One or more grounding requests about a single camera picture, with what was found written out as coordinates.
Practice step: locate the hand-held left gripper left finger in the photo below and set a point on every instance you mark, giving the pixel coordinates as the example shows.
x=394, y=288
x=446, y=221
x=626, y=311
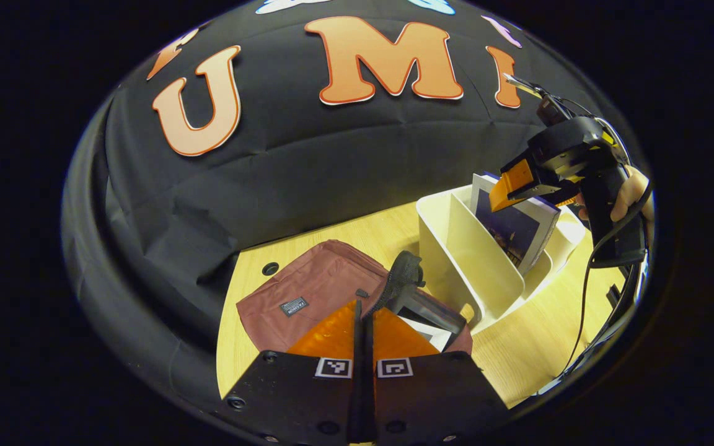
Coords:
x=295, y=396

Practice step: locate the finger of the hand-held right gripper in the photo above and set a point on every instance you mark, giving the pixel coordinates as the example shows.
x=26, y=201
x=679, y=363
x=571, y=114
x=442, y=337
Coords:
x=569, y=199
x=512, y=186

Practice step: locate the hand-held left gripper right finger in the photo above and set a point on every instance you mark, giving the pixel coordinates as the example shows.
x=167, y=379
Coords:
x=431, y=396

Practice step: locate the blue spine book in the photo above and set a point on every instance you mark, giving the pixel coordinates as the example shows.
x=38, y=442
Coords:
x=515, y=232

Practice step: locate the white plastic bookshelf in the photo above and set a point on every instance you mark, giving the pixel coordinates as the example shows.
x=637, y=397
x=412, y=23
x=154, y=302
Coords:
x=475, y=260

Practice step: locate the grey spine book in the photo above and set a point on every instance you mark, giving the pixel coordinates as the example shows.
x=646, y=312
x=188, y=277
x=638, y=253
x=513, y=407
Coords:
x=428, y=310

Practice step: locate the maroon schoolbag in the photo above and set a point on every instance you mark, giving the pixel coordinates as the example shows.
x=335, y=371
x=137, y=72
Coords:
x=320, y=279

